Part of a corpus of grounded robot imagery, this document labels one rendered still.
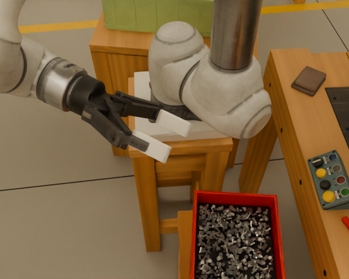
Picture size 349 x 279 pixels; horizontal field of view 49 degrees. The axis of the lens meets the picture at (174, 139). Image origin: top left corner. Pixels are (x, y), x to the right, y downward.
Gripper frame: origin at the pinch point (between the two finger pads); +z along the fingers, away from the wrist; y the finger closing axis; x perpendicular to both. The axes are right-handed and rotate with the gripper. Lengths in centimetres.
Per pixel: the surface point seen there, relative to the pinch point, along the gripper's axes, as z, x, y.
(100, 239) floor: -27, 103, 80
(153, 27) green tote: -40, 0, 91
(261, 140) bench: 21, 26, 96
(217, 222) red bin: 15.3, 25.7, 22.1
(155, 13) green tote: -40, -6, 88
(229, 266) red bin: 21.8, 30.0, 14.0
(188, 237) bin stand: 10.2, 35.3, 23.9
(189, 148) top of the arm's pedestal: -1.1, 20.0, 43.2
